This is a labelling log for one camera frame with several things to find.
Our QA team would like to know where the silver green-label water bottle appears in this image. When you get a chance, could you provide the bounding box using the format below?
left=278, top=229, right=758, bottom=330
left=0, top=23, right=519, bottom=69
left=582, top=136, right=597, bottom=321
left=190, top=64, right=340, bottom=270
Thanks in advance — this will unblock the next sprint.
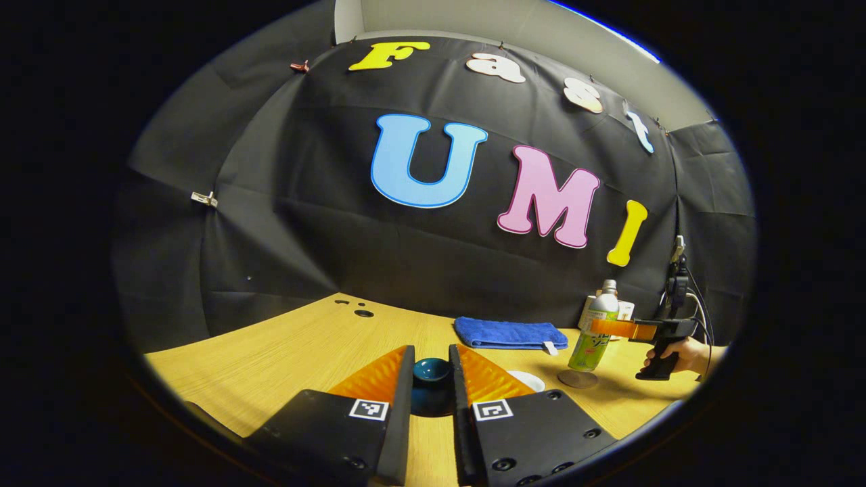
left=567, top=279, right=620, bottom=373

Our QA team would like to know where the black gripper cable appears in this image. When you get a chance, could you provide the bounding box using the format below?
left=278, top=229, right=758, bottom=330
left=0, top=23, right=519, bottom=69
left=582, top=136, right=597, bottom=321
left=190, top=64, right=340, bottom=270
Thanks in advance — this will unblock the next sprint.
left=685, top=289, right=716, bottom=381

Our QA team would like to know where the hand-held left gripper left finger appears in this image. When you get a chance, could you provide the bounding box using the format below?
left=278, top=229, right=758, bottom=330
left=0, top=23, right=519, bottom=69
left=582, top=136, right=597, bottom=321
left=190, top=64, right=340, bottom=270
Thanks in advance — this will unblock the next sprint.
left=244, top=345, right=415, bottom=486

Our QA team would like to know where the round brown coaster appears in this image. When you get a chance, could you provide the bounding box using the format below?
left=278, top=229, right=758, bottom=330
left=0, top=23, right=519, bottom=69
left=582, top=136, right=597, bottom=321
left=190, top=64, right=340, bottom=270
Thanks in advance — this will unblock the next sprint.
left=557, top=369, right=599, bottom=390

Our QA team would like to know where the white toaster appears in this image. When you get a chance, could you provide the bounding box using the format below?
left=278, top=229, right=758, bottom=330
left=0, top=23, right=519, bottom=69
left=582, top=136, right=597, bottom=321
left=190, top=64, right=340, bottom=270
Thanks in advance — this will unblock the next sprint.
left=578, top=292, right=635, bottom=340

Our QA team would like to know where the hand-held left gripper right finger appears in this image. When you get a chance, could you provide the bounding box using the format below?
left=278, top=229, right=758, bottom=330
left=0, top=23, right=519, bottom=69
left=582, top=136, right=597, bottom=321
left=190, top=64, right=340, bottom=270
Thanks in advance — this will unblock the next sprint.
left=449, top=344, right=618, bottom=486

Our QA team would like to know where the blue towel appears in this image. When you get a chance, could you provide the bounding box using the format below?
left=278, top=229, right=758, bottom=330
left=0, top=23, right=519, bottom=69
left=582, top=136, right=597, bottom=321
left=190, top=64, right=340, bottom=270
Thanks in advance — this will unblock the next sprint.
left=453, top=316, right=569, bottom=356

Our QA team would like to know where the black backdrop cloth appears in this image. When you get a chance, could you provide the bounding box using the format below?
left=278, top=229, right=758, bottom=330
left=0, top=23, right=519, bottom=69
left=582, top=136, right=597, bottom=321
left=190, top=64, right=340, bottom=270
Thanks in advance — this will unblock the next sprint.
left=112, top=34, right=757, bottom=352

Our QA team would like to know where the teal teacup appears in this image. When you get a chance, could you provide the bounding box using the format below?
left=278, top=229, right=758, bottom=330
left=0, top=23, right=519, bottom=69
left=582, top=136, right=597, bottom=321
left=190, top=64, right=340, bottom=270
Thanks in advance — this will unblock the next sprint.
left=507, top=370, right=546, bottom=393

